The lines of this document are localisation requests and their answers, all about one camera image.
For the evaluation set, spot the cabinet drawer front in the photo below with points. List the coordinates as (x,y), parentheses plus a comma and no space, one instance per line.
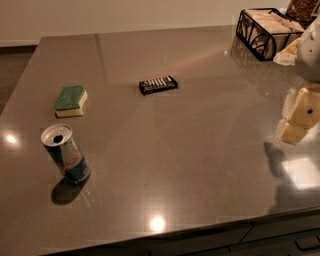
(282,235)

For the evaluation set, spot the black rxbar chocolate bar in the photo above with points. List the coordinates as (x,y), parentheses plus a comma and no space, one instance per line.
(157,85)

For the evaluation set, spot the cream packet beside basket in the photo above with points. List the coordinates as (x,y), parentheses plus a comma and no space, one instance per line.
(287,56)

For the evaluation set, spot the jar of nuts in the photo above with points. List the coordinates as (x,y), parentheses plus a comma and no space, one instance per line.
(301,9)

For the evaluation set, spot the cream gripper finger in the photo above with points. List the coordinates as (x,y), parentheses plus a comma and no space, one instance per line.
(300,113)

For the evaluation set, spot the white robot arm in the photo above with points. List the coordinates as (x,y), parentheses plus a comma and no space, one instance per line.
(307,60)

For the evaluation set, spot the green yellow sponge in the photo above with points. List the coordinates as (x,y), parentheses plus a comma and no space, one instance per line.
(71,101)

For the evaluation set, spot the red bull can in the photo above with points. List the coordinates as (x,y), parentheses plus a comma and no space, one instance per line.
(61,146)

